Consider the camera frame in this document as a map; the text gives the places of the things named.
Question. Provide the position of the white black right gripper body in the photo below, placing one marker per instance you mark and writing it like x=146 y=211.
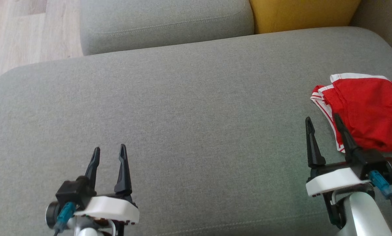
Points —
x=333 y=180

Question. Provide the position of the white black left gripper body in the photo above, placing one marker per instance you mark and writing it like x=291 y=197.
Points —
x=113 y=209

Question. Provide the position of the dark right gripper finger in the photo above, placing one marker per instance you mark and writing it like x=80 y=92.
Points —
x=314 y=147
x=348 y=137

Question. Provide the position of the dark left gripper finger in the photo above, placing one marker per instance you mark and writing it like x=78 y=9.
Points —
x=93 y=167
x=123 y=170

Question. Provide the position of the red white jersey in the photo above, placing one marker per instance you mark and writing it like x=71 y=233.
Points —
x=319 y=93

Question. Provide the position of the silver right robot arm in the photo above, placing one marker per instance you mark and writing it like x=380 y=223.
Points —
x=369 y=216

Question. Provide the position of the large grey sofa chaise cushion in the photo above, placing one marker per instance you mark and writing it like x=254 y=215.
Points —
x=196 y=124

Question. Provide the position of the big yellow sofa back cushion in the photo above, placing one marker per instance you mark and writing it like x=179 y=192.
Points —
x=300 y=14

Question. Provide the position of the long grey sofa seat cushion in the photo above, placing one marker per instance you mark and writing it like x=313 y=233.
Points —
x=163 y=23

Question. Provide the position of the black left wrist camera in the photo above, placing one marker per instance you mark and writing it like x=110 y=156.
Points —
x=72 y=193

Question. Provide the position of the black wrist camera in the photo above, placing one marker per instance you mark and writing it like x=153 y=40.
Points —
x=378 y=162
x=72 y=193

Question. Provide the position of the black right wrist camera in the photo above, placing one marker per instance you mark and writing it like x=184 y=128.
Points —
x=378 y=162

